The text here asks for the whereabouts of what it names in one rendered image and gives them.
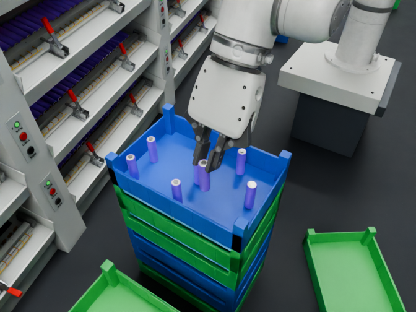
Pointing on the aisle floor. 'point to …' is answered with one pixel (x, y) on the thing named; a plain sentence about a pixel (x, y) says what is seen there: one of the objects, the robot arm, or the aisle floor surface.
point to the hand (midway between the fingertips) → (208, 156)
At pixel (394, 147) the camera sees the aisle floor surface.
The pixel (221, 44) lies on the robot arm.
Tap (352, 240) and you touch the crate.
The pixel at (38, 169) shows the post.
